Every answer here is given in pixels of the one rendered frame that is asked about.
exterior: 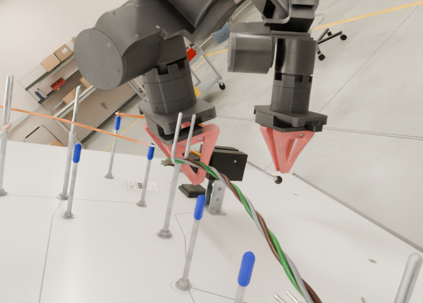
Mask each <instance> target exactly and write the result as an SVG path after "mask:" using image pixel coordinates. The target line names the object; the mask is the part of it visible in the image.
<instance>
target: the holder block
mask: <svg viewBox="0 0 423 303"><path fill-rule="evenodd" d="M202 147H203V144H201V145H200V151H199V152H201V151H202ZM247 157H248V155H247V154H246V153H244V152H242V151H239V150H238V149H236V148H234V147H226V146H215V147H214V149H213V152H212V154H211V161H210V166H211V167H213V168H215V169H216V170H217V171H218V172H219V173H221V174H224V175H225V176H226V177H227V178H228V179H229V180H230V181H242V179H243V176H244V171H245V166H246V162H247ZM235 160H236V163H235V162H234V161H235ZM205 178H206V179H208V180H218V179H216V178H215V177H214V176H212V175H211V174H210V173H206V176H205Z"/></svg>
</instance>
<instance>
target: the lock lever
mask: <svg viewBox="0 0 423 303"><path fill-rule="evenodd" d="M246 164H248V165H249V166H251V167H253V168H254V169H256V170H258V171H260V172H262V173H263V174H265V175H267V176H269V177H270V178H272V179H273V180H274V181H276V180H277V179H278V177H277V176H276V175H274V176H273V175H272V174H270V173H268V172H267V171H265V170H263V169H261V168H259V167H257V166H256V165H254V164H252V163H250V162H249V161H248V160H247V162H246Z"/></svg>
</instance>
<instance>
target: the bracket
mask: <svg viewBox="0 0 423 303"><path fill-rule="evenodd" d="M213 183H214V185H213V186H212V184H213ZM225 188H226V186H225V185H224V184H223V183H222V182H221V181H220V180H208V183H207V187H206V192H205V197H206V203H205V209H206V210H207V211H208V212H209V213H211V214H212V215H226V214H227V213H225V212H224V211H223V210H222V209H221V208H222V202H223V197H224V194H225ZM210 194H211V196H210Z"/></svg>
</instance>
